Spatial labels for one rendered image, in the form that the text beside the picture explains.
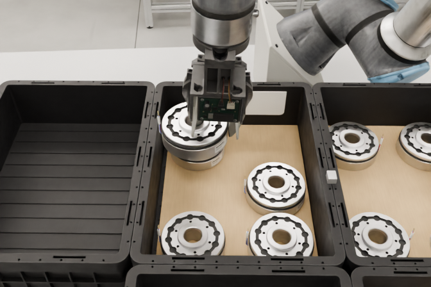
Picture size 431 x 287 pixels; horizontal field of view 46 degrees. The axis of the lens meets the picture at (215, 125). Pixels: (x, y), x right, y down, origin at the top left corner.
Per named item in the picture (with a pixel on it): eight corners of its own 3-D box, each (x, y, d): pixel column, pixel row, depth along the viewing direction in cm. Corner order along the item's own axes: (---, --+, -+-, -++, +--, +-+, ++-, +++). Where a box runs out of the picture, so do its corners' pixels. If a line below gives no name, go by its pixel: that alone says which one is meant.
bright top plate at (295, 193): (245, 164, 92) (245, 162, 91) (300, 163, 92) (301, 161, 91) (249, 209, 84) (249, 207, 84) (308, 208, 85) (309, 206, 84)
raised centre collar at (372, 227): (397, 250, 78) (397, 248, 78) (365, 252, 78) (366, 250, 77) (387, 224, 82) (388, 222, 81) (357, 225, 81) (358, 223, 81)
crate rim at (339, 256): (157, 90, 99) (156, 81, 98) (309, 91, 99) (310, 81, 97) (129, 272, 70) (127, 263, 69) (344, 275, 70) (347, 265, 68)
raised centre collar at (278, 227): (265, 224, 82) (266, 222, 81) (296, 226, 81) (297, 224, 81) (265, 250, 78) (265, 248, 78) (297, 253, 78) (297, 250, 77)
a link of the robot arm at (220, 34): (192, -19, 61) (259, -15, 61) (192, 13, 65) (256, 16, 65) (188, 18, 56) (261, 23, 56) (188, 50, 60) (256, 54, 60)
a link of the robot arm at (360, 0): (328, 9, 121) (378, -28, 115) (356, 54, 116) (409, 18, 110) (308, -5, 111) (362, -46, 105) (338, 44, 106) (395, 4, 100)
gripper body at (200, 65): (187, 124, 68) (187, 56, 59) (192, 81, 74) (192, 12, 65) (244, 127, 68) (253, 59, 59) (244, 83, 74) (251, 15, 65)
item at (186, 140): (165, 103, 82) (164, 100, 82) (227, 103, 82) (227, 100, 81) (158, 147, 75) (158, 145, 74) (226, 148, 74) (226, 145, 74)
